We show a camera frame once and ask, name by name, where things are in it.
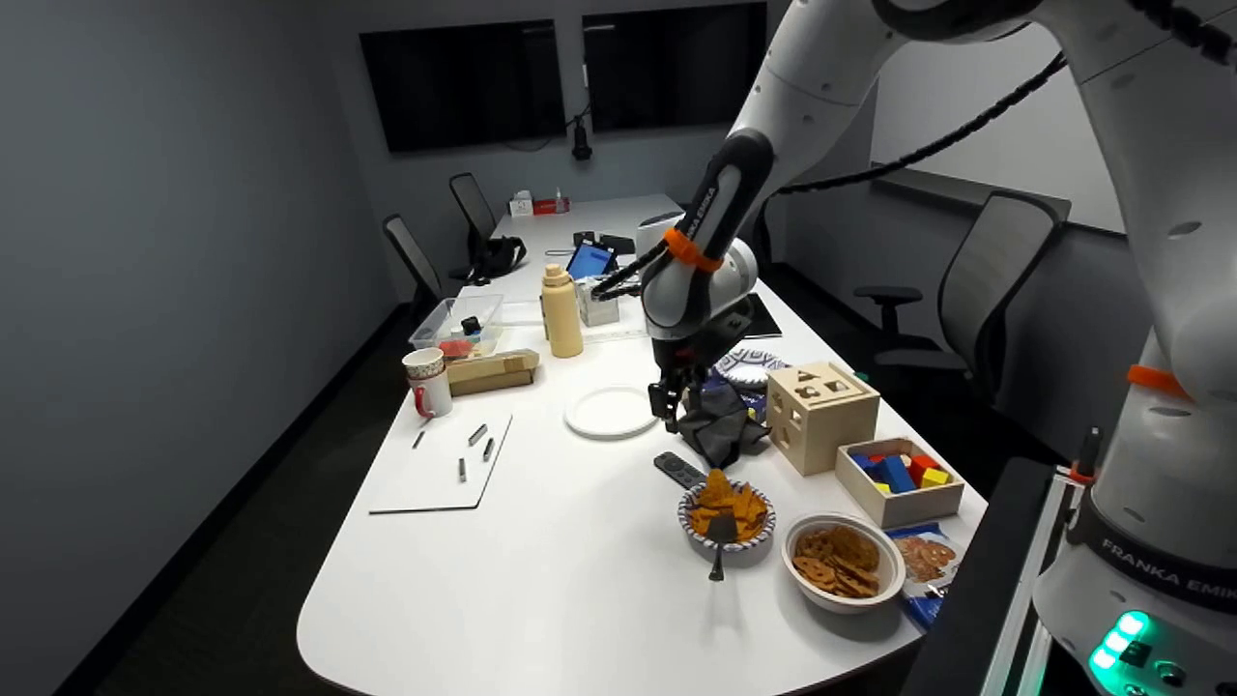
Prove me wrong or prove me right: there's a black bag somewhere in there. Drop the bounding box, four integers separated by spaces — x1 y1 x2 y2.
463 228 529 287

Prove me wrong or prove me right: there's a white jar with red label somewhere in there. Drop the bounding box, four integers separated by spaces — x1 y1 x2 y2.
400 344 458 421

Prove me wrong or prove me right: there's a white bowl of crackers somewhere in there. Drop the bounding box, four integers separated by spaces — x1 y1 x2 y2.
783 511 910 614

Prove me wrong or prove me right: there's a brown wooden block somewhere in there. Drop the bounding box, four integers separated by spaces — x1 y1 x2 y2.
446 344 546 399

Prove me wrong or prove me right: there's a white round plate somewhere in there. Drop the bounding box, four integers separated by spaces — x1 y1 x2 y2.
562 384 663 445

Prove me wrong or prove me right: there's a black robot stand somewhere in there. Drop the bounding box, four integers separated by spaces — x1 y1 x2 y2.
903 452 1098 696

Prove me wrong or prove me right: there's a wooden tray of coloured blocks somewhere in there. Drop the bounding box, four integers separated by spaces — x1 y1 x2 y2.
832 433 970 532

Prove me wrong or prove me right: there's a large grey office chair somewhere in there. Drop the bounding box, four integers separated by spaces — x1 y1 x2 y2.
851 189 1065 391

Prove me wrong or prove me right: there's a red and white box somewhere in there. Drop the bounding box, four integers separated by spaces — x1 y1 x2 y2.
506 184 578 221

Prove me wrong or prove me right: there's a blue box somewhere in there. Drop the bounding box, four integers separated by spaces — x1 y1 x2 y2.
564 241 618 283

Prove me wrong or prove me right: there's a beige squeeze bottle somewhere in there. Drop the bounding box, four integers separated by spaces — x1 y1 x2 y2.
537 257 588 362

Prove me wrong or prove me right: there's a blue snack bag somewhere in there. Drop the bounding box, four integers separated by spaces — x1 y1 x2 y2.
891 522 968 628

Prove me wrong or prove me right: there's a bowl of orange chips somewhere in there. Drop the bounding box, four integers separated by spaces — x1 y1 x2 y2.
677 467 783 569

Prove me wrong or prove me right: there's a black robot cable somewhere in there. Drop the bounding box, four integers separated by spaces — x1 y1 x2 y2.
588 51 1075 306

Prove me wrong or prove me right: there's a clear plastic container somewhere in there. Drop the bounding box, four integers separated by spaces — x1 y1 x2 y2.
407 288 511 358

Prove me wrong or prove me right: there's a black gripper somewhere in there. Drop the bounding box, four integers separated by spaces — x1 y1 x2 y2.
645 329 726 438

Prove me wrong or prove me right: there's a black tablet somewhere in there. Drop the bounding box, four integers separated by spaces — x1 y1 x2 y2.
743 288 787 338

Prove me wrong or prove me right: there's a black crumpled cloth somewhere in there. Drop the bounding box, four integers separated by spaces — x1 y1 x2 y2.
677 373 775 470

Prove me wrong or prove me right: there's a dark grey remote control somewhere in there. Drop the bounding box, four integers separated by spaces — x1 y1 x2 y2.
650 447 713 496

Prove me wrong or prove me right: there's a patterned blue plate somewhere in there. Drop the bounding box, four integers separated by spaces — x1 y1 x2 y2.
713 344 798 394

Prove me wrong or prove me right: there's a black spoon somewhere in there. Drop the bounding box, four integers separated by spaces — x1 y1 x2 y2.
704 511 743 585

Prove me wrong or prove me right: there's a white whiteboard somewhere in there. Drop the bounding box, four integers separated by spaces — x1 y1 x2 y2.
369 409 517 519

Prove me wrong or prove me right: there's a black wall screen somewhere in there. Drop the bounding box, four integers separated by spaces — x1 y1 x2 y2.
355 15 574 159
580 0 775 134

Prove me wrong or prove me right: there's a wooden shape sorter box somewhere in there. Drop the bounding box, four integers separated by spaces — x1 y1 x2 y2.
762 358 886 478

